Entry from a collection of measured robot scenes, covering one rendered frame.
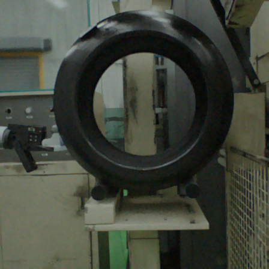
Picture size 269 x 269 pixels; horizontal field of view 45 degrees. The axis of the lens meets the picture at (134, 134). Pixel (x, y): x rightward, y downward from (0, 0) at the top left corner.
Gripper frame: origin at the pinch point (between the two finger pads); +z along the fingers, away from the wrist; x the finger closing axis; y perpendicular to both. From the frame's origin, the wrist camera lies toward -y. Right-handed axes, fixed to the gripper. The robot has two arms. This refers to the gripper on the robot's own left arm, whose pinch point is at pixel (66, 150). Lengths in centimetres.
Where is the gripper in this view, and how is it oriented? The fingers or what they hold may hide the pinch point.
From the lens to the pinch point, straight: 110.6
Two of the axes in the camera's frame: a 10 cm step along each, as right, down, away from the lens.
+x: 0.5, -0.6, 10.0
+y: 0.9, -9.9, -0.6
